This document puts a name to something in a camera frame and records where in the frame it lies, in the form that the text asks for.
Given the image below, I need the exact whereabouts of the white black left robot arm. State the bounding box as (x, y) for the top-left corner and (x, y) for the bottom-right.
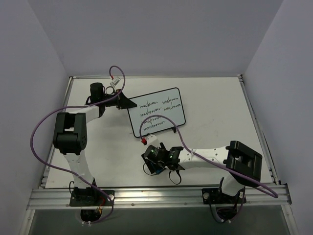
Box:
(53, 83), (137, 205)

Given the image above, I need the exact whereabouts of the blue whiteboard eraser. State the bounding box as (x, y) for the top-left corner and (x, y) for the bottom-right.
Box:
(156, 168), (164, 174)

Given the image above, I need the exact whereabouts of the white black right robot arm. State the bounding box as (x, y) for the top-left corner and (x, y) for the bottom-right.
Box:
(141, 141), (262, 202)

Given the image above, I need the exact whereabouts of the black cable loop left wrist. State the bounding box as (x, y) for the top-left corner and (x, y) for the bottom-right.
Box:
(105, 86), (115, 95)

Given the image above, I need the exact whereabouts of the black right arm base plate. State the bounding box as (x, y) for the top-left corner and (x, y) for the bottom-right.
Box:
(201, 188), (246, 205)

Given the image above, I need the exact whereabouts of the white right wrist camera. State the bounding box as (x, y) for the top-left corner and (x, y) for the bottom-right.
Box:
(141, 135), (159, 146)

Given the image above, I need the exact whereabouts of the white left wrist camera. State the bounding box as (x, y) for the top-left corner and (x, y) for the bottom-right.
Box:
(110, 77), (121, 89)

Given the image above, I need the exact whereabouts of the aluminium table frame rail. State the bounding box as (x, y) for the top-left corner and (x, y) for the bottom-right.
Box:
(26, 74), (292, 209)

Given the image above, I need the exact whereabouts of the small black-framed whiteboard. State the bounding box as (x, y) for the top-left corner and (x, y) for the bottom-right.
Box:
(128, 87), (186, 138)

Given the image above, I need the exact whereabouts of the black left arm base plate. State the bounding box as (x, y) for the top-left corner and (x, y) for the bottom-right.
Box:
(69, 187), (115, 207)

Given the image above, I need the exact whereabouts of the black cable loop wrist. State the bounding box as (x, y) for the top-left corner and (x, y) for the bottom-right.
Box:
(168, 170), (182, 185)
(105, 86), (115, 95)

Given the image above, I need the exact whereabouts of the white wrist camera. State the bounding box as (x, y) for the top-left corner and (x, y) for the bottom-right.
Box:
(110, 77), (121, 89)
(141, 135), (159, 146)

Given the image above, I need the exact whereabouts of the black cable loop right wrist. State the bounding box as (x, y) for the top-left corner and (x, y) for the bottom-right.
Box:
(168, 170), (182, 185)

